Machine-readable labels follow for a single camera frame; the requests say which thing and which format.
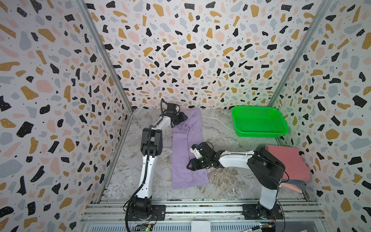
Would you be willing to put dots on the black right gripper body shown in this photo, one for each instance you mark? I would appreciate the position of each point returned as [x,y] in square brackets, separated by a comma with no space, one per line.
[197,160]

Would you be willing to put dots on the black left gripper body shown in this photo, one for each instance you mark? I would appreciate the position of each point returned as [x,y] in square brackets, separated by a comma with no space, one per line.
[177,118]

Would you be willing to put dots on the lilac t-shirt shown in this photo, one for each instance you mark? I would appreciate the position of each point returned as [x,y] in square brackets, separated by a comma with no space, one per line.
[185,135]

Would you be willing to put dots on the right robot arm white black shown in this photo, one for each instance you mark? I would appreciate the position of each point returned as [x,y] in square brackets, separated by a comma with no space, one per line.
[268,170]

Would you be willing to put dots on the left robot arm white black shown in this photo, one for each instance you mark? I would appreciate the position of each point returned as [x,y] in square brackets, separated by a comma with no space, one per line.
[139,204]

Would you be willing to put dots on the green plastic basket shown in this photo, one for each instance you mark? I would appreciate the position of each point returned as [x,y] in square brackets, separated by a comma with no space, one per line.
[258,122]

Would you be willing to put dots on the folded salmon t-shirt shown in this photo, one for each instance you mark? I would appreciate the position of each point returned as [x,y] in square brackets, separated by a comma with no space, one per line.
[291,187]

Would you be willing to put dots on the folded pink t-shirt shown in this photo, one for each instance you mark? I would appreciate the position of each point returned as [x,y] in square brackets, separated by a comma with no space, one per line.
[295,166]

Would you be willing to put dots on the folded grey t-shirt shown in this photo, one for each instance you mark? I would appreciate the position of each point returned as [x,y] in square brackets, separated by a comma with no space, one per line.
[298,183]

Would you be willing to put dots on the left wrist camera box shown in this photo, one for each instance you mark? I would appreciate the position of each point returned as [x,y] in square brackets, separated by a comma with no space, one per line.
[172,109]

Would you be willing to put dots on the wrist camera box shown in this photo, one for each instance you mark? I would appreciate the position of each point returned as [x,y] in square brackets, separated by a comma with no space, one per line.
[172,109]
[203,149]

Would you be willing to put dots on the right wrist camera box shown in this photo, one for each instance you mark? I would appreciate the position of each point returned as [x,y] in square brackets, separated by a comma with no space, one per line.
[203,149]

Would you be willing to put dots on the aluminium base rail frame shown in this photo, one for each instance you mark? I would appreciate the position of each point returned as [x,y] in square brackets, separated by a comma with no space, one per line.
[236,215]

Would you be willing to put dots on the aluminium corner post left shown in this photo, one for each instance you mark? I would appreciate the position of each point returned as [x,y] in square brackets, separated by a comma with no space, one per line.
[81,5]

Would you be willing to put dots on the aluminium corner post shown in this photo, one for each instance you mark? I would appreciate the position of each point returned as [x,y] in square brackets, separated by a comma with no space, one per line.
[324,6]
[81,5]

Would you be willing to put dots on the aluminium corner post right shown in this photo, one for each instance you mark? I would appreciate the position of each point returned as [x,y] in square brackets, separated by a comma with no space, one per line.
[324,6]

